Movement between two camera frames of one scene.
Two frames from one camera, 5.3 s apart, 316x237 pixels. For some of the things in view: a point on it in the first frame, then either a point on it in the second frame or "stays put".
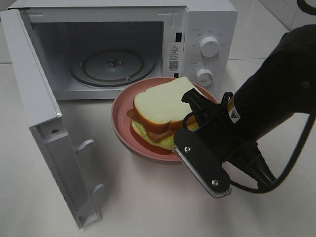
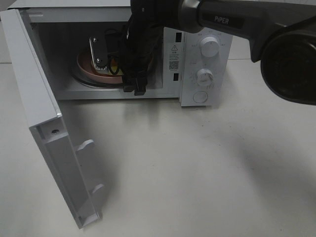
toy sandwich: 159,113 → 107,71
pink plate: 123,104 → 86,67
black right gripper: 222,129 → 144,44
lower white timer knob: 205,77 stays put
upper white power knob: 209,47 stays put
